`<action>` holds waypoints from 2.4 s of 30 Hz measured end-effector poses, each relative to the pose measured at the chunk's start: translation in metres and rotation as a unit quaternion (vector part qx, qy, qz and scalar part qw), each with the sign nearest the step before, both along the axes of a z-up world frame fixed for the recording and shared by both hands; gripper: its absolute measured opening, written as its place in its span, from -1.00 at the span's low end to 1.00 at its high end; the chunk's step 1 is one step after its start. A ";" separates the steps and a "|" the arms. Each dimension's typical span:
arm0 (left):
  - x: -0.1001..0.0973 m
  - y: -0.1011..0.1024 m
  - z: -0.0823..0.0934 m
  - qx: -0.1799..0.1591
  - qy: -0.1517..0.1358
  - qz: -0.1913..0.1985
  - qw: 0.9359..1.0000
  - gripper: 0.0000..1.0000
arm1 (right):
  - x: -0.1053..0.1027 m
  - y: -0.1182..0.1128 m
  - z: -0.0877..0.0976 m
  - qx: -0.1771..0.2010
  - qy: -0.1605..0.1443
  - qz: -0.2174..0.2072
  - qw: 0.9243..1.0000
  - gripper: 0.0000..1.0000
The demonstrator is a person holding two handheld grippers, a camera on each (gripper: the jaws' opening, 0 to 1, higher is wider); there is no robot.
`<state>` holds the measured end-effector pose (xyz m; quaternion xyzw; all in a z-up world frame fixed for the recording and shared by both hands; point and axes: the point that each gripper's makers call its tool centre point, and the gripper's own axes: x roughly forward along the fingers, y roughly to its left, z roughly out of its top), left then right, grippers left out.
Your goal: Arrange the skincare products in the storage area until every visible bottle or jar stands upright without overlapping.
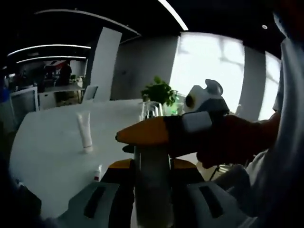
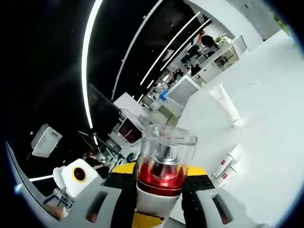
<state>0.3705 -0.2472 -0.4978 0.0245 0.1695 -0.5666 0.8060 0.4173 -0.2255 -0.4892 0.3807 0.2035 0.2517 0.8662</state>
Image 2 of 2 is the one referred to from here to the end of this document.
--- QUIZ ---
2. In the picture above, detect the curved ceiling light strip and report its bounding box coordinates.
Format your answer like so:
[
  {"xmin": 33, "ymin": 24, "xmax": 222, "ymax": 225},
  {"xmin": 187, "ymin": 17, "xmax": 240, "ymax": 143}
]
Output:
[{"xmin": 81, "ymin": 0, "xmax": 105, "ymax": 130}]

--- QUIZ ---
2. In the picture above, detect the ceiling air conditioner unit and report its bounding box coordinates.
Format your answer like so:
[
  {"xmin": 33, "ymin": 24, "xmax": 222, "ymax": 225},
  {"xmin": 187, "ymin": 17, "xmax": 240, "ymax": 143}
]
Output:
[{"xmin": 31, "ymin": 123, "xmax": 63, "ymax": 157}]

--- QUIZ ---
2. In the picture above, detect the frosted white partition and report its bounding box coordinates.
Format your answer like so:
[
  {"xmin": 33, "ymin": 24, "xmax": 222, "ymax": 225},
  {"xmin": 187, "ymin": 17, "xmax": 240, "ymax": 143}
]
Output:
[{"xmin": 166, "ymin": 75, "xmax": 200, "ymax": 112}]

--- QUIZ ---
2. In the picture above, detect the monitor with dark red screen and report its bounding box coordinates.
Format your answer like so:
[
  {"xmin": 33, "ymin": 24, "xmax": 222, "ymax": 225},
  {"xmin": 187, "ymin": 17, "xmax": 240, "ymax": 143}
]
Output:
[{"xmin": 117, "ymin": 117, "xmax": 141, "ymax": 143}]

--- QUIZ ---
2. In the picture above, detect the white skincare bottle red collar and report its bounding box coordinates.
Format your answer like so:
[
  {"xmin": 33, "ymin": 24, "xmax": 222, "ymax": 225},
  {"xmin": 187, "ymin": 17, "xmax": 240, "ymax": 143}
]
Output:
[{"xmin": 136, "ymin": 124, "xmax": 198, "ymax": 223}]

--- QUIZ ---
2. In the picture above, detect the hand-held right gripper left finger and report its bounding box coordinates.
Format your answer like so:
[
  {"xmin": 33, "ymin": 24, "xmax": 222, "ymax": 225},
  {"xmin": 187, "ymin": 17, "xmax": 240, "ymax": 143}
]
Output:
[{"xmin": 85, "ymin": 162, "xmax": 141, "ymax": 228}]

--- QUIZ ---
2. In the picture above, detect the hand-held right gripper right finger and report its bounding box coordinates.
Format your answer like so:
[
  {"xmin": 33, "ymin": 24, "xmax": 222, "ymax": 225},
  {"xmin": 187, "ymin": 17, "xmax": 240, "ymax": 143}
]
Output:
[{"xmin": 181, "ymin": 166, "xmax": 240, "ymax": 228}]

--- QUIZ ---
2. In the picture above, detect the black hanging screen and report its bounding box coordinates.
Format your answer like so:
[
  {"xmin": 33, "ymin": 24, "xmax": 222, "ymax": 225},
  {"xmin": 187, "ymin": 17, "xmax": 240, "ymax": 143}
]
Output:
[{"xmin": 88, "ymin": 83, "xmax": 119, "ymax": 133}]

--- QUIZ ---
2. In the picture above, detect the person's left hand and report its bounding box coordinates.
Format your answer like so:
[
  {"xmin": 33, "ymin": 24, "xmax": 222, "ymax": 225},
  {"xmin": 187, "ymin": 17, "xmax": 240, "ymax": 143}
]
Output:
[{"xmin": 46, "ymin": 204, "xmax": 69, "ymax": 222}]

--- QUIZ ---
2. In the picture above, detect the small skincare bottle red label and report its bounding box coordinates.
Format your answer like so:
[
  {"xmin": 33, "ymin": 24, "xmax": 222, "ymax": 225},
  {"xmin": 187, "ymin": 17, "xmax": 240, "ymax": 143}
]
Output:
[
  {"xmin": 212, "ymin": 144, "xmax": 243, "ymax": 178},
  {"xmin": 214, "ymin": 165, "xmax": 238, "ymax": 189}
]

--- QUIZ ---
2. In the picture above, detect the white skincare tube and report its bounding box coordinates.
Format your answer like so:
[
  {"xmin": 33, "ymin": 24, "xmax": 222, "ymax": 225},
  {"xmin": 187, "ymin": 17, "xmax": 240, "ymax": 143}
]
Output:
[{"xmin": 208, "ymin": 84, "xmax": 244, "ymax": 128}]

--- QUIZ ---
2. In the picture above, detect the white low shelf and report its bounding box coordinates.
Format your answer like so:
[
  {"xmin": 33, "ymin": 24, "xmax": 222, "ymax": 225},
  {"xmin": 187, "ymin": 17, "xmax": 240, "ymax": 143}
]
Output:
[{"xmin": 201, "ymin": 42, "xmax": 239, "ymax": 81}]

